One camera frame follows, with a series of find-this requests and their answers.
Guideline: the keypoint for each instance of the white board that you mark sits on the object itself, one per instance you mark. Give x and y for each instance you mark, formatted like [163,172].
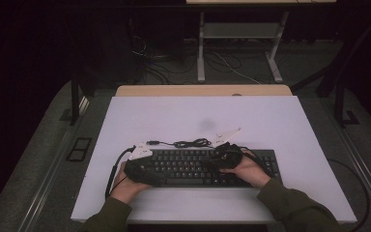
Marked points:
[190,112]

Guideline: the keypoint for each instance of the black metal stand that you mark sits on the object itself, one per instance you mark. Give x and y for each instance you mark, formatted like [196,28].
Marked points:
[75,103]
[339,106]

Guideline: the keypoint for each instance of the metal table frame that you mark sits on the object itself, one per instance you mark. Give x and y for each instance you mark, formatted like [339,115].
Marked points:
[238,30]

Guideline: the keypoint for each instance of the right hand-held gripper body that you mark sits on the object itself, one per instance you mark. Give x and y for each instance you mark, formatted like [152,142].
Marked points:
[230,156]

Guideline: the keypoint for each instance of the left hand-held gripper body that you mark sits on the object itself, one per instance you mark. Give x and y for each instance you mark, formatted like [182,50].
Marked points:
[138,153]

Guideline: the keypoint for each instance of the black floor socket frame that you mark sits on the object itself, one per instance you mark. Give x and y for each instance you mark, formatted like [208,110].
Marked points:
[79,150]

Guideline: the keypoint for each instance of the black computer keyboard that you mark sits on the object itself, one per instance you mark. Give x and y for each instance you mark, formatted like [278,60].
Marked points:
[186,167]

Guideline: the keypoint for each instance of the metal floor rail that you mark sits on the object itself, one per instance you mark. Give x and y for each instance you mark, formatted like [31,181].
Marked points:
[367,180]
[50,180]

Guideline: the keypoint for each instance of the person's right hand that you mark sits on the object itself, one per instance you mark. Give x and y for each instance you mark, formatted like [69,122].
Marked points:
[251,172]

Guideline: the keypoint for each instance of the person's left hand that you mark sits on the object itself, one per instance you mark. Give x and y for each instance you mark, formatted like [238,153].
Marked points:
[127,190]

